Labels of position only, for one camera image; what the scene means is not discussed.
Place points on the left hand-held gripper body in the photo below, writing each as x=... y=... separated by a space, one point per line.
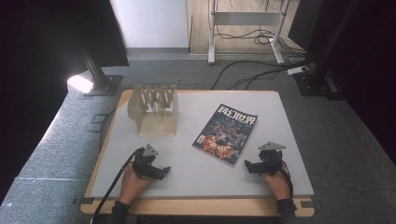
x=144 y=161

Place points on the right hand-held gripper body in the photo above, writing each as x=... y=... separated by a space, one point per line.
x=270 y=158

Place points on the person's right hand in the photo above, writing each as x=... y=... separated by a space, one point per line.
x=277 y=185

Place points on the person's left hand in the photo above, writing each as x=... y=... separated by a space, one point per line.
x=132 y=186

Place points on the dark illustrated magazine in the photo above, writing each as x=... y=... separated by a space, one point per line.
x=224 y=134

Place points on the wooden slotted rack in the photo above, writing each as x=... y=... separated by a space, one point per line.
x=154 y=109

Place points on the white power strip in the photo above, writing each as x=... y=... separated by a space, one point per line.
x=297 y=70

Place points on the black metal stand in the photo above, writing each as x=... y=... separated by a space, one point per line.
x=317 y=74

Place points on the white board panel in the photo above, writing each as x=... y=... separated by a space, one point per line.
x=151 y=23

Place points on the black curtain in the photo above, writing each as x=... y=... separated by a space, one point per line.
x=46 y=46

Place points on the black stand with base plate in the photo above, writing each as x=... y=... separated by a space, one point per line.
x=101 y=77

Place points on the white metal desk frame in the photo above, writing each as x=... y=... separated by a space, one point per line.
x=246 y=18

